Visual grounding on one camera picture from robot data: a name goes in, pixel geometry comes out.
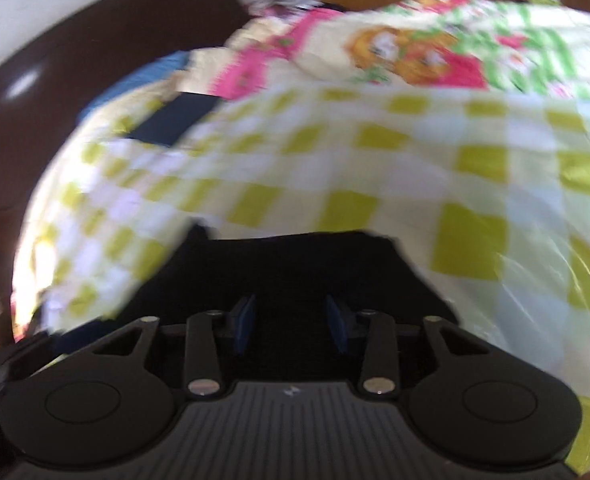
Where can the blue cloth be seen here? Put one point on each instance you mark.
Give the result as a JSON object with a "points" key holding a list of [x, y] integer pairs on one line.
{"points": [[145, 80]]}

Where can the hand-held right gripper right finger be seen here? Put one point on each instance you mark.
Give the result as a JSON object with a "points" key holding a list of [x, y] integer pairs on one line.
{"points": [[336, 325]]}

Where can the black pants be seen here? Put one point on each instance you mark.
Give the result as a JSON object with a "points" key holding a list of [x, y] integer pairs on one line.
{"points": [[300, 270]]}

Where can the dark blue flat pad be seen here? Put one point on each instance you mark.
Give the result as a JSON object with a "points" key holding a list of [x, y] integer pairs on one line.
{"points": [[175, 120]]}

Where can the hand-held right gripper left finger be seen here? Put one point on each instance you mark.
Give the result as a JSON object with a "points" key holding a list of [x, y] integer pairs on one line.
{"points": [[245, 322]]}

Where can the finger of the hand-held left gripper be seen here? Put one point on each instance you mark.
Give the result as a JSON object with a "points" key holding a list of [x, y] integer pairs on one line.
{"points": [[15, 360]]}

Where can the printed checked blanket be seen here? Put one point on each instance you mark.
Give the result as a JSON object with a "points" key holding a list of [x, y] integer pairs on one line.
{"points": [[375, 160]]}

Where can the dark brown headboard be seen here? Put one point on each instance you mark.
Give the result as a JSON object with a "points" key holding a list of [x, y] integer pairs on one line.
{"points": [[75, 85]]}

